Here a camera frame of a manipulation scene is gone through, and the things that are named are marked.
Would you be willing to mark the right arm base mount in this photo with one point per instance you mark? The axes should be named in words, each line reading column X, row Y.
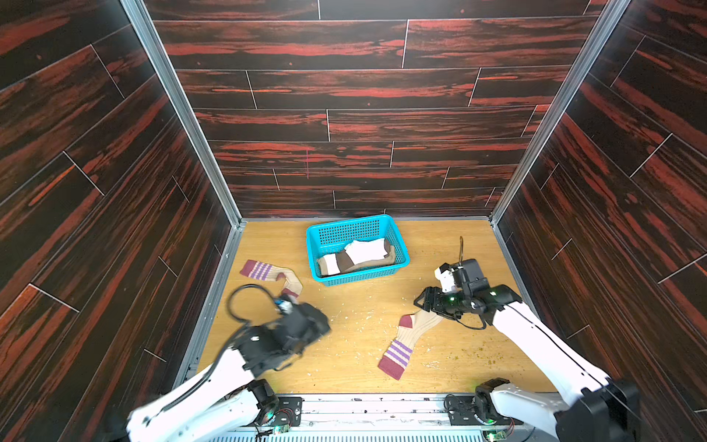
column 476, row 409

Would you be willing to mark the turquoise plastic basket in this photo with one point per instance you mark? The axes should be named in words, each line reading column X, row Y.
column 355, row 250

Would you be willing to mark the purple striped sock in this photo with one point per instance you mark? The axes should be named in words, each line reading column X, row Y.
column 267, row 272
column 411, row 328

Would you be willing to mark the metal front rail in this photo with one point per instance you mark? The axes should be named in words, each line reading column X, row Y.
column 395, row 417

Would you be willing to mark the white brown striped sock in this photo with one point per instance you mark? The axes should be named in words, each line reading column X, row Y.
column 353, row 257

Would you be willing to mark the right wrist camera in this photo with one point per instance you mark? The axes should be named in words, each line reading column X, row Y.
column 464, row 277

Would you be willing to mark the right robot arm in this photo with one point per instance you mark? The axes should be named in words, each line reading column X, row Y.
column 588, row 406

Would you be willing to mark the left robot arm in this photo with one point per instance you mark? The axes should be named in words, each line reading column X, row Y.
column 230, row 393

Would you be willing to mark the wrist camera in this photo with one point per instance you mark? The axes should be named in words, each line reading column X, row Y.
column 284, row 305
column 464, row 277

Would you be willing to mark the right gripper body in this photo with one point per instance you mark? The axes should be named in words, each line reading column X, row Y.
column 434, row 301

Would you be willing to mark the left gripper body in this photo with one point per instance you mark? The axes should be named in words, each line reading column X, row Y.
column 317, row 334

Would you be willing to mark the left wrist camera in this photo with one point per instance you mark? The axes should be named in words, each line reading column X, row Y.
column 284, row 305

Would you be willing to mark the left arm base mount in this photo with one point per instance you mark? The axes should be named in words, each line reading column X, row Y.
column 274, row 410

